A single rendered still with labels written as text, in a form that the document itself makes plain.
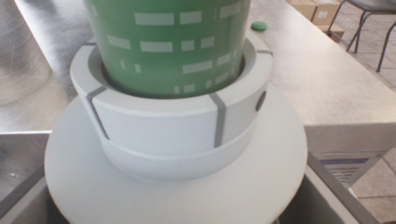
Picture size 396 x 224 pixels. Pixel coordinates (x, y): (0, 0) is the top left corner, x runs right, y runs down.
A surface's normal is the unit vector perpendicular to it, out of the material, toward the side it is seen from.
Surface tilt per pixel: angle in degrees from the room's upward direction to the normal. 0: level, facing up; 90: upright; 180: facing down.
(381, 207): 0
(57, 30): 0
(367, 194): 0
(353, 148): 90
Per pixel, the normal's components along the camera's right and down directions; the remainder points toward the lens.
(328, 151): 0.04, 0.69
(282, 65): 0.00, -0.73
